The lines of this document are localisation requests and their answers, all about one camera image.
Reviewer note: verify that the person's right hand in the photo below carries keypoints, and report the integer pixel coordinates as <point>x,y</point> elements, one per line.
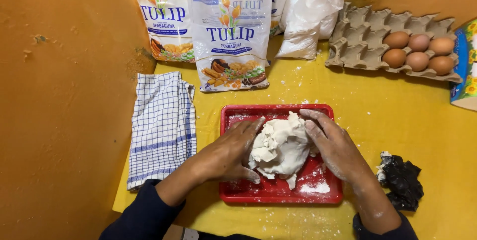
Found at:
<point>335,147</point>

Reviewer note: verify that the person's left hand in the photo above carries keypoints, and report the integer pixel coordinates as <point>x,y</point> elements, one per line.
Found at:
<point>223,154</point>

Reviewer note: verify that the white dough lump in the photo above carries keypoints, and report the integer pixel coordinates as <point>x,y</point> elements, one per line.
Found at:
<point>279,147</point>

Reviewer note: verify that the red plastic tray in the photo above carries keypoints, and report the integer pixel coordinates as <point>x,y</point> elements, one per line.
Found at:
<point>275,195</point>

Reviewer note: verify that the blue checked white cloth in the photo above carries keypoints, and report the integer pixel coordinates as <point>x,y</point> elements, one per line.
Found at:
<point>162,128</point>

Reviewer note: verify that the crumpled black plastic bag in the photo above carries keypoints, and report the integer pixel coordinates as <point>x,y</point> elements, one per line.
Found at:
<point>402,180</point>

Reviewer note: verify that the grey cardboard egg tray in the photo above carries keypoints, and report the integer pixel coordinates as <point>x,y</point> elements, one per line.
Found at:
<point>357,35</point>

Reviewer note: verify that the group of brown eggs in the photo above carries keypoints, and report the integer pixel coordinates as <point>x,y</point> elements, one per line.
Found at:
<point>417,52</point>

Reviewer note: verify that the sunflower print box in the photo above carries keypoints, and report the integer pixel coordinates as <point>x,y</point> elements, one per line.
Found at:
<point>465,65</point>

